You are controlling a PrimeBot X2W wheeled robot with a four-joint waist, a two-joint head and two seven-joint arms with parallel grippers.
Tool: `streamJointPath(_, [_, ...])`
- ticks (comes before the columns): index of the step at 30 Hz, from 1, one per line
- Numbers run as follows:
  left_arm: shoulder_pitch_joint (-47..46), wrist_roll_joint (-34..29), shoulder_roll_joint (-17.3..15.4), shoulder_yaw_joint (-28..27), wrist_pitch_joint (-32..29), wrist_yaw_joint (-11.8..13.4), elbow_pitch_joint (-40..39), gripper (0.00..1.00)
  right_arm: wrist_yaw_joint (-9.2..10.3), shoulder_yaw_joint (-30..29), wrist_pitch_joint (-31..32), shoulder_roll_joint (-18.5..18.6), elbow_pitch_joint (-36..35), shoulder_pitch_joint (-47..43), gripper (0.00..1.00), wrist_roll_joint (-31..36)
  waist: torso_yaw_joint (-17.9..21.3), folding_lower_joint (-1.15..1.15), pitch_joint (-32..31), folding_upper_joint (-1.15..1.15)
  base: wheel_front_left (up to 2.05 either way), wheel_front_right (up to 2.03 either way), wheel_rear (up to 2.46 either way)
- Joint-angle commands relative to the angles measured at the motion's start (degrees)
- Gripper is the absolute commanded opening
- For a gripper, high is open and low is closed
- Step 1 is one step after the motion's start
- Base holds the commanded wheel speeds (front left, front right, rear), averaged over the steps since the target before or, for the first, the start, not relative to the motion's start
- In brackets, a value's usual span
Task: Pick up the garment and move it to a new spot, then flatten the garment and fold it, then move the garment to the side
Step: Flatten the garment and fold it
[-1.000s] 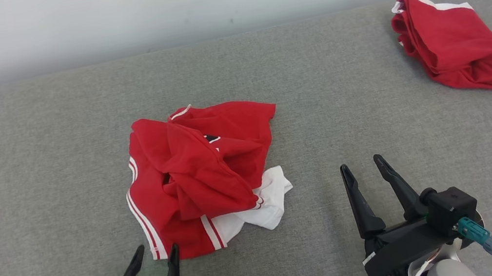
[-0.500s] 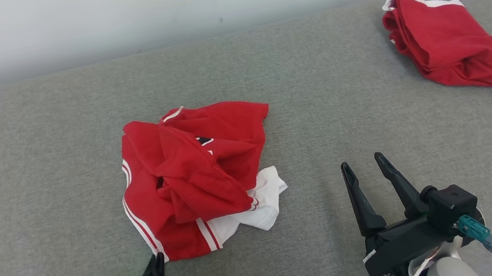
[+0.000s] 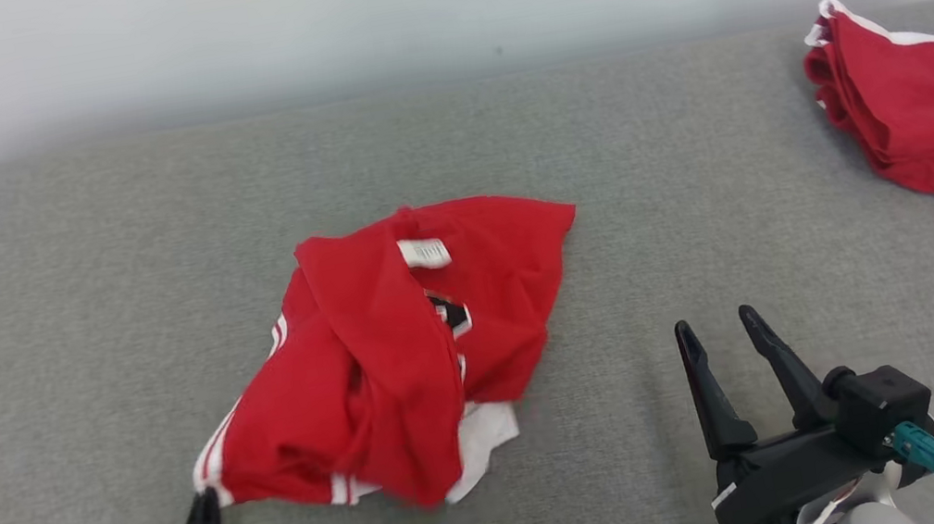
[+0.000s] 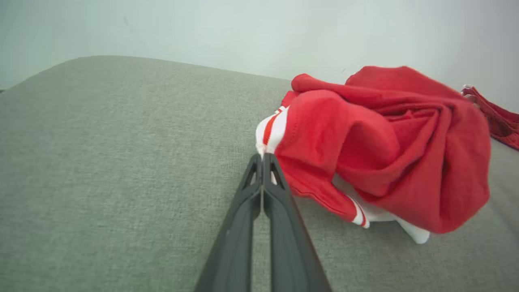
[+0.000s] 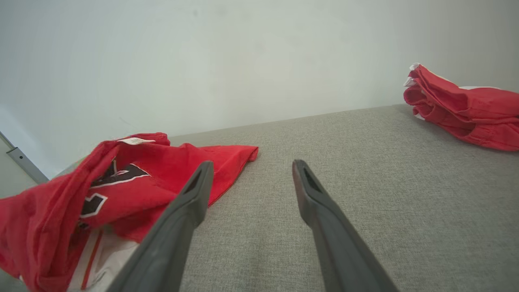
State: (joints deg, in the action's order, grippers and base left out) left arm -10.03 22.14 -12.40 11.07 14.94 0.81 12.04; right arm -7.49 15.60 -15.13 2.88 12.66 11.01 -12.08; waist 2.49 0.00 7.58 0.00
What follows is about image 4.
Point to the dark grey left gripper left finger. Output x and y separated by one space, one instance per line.
235 251

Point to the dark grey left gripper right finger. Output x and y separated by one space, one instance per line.
292 259

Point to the red jersey white trim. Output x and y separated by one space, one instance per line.
385 142

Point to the red mesh shorts white stripe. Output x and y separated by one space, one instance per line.
502 121

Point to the grey fabric sofa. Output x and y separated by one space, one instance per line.
121 162

